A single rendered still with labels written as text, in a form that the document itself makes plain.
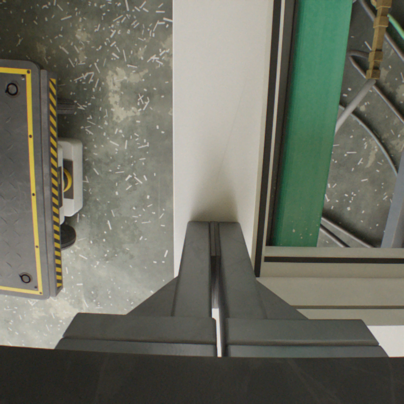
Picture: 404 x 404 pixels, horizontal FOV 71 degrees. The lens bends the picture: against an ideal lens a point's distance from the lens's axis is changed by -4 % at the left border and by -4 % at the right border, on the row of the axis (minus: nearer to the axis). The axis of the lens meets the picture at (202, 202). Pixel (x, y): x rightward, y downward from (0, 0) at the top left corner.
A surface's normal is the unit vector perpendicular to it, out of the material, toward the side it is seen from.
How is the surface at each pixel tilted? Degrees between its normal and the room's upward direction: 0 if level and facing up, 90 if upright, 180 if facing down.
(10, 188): 0
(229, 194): 0
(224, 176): 0
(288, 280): 90
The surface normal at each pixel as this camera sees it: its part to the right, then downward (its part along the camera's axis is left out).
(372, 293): 0.02, -0.96
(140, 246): -0.02, 0.29
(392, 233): -1.00, -0.04
